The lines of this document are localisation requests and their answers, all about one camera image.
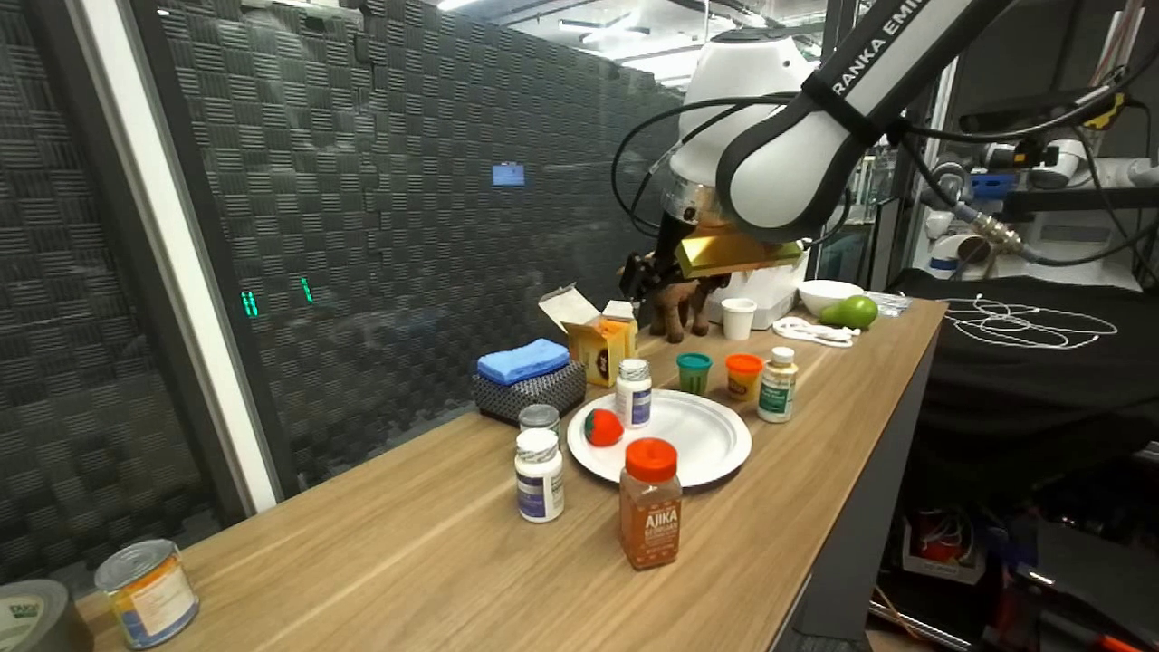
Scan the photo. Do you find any white supplement bottle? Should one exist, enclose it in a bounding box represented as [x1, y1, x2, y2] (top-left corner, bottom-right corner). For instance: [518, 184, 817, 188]
[615, 359, 653, 428]

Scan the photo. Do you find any red plush strawberry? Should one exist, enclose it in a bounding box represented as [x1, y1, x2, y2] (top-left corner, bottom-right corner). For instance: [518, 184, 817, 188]
[582, 409, 624, 451]

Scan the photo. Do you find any teal lid play-doh tub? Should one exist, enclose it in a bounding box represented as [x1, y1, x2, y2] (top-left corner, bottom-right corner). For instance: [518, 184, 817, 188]
[677, 352, 713, 395]

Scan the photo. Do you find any orange lid play-doh tub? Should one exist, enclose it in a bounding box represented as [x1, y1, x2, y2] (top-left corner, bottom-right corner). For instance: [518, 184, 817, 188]
[723, 355, 761, 402]

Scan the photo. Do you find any clear vitamin bottle white cap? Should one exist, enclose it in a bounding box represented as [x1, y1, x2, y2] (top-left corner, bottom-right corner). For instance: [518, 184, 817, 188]
[755, 347, 798, 419]

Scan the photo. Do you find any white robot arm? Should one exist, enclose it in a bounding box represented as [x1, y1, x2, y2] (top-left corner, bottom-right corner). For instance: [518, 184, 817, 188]
[669, 0, 1011, 238]

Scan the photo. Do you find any brown plush moose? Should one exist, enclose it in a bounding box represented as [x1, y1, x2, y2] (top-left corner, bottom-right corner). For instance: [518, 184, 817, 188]
[618, 249, 723, 345]

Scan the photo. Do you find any green fruit toy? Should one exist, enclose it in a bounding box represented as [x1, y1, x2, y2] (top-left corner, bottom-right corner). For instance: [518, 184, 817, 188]
[817, 295, 877, 329]

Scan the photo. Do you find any open yellow cardboard box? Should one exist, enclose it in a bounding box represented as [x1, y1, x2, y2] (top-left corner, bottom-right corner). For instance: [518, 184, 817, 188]
[538, 287, 638, 387]

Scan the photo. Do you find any blue cloth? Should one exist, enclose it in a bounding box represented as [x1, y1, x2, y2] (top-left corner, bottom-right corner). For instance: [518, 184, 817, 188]
[475, 342, 567, 387]

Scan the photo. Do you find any grey foam block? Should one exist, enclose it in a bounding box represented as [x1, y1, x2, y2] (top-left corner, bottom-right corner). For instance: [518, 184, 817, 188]
[472, 361, 586, 424]

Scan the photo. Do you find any small glass jar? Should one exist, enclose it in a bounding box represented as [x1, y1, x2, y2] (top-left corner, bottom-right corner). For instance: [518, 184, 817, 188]
[518, 402, 562, 435]

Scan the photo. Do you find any white pill bottle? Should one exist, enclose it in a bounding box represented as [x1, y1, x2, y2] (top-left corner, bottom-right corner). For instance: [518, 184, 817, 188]
[514, 428, 564, 523]

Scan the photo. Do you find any white paper cup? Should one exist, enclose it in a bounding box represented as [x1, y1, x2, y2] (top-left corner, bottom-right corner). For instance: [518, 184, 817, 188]
[719, 297, 755, 342]

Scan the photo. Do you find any orange lid spice jar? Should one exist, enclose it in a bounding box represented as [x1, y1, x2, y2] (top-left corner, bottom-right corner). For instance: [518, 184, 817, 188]
[615, 440, 681, 570]

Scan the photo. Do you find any white bowl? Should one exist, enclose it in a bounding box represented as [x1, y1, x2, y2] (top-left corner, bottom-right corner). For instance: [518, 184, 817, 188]
[798, 281, 858, 317]

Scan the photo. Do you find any candle tin with label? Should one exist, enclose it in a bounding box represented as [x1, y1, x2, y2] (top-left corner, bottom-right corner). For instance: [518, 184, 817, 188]
[93, 540, 199, 652]

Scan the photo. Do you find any wrist camera gold plate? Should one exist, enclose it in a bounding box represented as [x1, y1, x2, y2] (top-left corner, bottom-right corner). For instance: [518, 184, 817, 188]
[675, 231, 804, 281]

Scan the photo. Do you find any white coiled cable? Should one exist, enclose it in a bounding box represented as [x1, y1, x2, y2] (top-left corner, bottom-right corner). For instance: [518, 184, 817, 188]
[943, 295, 1122, 355]

